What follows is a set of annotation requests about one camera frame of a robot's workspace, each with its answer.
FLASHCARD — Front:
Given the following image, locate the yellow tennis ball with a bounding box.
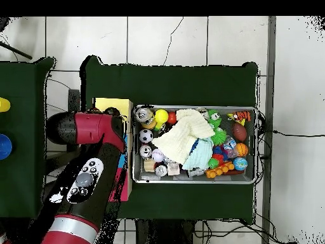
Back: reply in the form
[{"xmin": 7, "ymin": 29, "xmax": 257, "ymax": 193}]
[{"xmin": 154, "ymin": 109, "xmax": 169, "ymax": 124}]

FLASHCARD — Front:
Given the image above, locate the dark thin rod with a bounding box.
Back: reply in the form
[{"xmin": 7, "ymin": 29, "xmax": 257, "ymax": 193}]
[{"xmin": 0, "ymin": 40, "xmax": 33, "ymax": 60}]

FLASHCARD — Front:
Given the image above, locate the shallow mesh bin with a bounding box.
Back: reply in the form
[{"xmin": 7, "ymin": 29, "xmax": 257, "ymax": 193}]
[{"xmin": 131, "ymin": 104, "xmax": 258, "ymax": 185}]

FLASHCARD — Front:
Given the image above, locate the black upright panel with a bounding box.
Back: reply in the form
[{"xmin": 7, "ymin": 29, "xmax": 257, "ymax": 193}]
[{"xmin": 67, "ymin": 89, "xmax": 81, "ymax": 113}]

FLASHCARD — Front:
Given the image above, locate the orange mini basketball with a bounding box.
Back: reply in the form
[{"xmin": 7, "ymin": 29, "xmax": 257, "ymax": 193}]
[{"xmin": 234, "ymin": 142, "xmax": 249, "ymax": 157}]

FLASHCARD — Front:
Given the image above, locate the crushed clear plastic bottle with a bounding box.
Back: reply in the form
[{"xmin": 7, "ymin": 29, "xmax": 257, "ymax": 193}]
[{"xmin": 222, "ymin": 137, "xmax": 238, "ymax": 159}]

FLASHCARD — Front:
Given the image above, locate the wooden box with three holes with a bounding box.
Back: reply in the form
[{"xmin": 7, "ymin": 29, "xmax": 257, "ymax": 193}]
[{"xmin": 93, "ymin": 98, "xmax": 134, "ymax": 203}]

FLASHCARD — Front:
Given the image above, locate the black and white soccer ball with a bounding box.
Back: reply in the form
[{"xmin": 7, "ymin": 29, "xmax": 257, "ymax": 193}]
[{"xmin": 138, "ymin": 128, "xmax": 154, "ymax": 144}]

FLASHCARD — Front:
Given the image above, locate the light blue knitted cloth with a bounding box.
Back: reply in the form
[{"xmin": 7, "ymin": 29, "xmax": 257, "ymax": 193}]
[{"xmin": 182, "ymin": 138, "xmax": 214, "ymax": 172}]

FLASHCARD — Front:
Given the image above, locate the silver drink can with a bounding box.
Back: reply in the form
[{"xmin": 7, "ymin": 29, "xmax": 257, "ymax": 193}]
[{"xmin": 138, "ymin": 144, "xmax": 154, "ymax": 160}]

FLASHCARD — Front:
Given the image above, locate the yellow plastic cup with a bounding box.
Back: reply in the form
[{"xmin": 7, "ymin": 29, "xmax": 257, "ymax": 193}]
[{"xmin": 0, "ymin": 97, "xmax": 11, "ymax": 113}]

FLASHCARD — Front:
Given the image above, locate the black cable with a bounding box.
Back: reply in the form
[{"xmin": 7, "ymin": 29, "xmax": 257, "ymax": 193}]
[{"xmin": 272, "ymin": 130, "xmax": 325, "ymax": 138}]

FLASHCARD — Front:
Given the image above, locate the white baseball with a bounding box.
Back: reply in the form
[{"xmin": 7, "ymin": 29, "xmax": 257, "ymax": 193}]
[{"xmin": 151, "ymin": 148, "xmax": 165, "ymax": 163}]

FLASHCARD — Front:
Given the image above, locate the brown mini football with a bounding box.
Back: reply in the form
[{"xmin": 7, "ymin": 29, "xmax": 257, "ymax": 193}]
[{"xmin": 232, "ymin": 123, "xmax": 248, "ymax": 142}]

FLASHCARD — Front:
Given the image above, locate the blue green globe ball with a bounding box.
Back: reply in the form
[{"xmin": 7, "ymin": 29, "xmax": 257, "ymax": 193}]
[{"xmin": 232, "ymin": 156, "xmax": 249, "ymax": 172}]

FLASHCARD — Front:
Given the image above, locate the printed drink can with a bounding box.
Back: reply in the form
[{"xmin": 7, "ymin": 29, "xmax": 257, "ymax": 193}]
[{"xmin": 135, "ymin": 107, "xmax": 157, "ymax": 130}]

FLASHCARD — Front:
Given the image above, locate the grey floor cable cover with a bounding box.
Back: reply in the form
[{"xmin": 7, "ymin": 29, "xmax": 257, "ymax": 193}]
[{"xmin": 261, "ymin": 16, "xmax": 277, "ymax": 244}]

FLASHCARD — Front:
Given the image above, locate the dark green tablecloth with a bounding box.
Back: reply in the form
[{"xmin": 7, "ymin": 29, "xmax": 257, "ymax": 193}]
[
  {"xmin": 0, "ymin": 57, "xmax": 59, "ymax": 220},
  {"xmin": 80, "ymin": 55, "xmax": 259, "ymax": 225}
]

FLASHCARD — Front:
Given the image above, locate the cream knitted cloth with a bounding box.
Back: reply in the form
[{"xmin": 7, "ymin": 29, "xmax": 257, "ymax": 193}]
[{"xmin": 151, "ymin": 108, "xmax": 216, "ymax": 166}]

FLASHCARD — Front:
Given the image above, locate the blue plastic cup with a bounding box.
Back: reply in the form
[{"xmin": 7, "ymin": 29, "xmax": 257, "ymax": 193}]
[{"xmin": 0, "ymin": 133, "xmax": 13, "ymax": 161}]

